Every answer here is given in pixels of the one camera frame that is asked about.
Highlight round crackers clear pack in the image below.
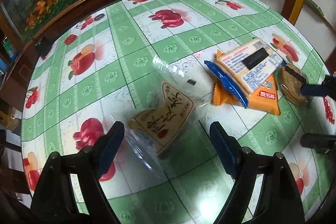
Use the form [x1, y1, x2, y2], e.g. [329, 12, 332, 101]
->
[274, 63, 311, 105]

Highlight orange cheese biscuit pack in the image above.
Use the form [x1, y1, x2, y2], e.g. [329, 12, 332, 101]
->
[213, 50, 281, 115]

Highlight blue-edged cracker pack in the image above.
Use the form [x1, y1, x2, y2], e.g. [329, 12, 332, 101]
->
[204, 38, 285, 108]

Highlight clear bag beige label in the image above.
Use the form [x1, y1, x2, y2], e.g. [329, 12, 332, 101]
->
[106, 55, 215, 181]

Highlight dark wooden sideboard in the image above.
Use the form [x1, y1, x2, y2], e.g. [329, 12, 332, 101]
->
[1, 0, 120, 110]

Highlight small black table clip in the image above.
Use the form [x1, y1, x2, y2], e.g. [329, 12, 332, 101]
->
[34, 37, 53, 58]

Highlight green fruit-print tablecloth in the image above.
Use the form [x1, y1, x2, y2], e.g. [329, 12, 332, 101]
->
[21, 0, 335, 223]

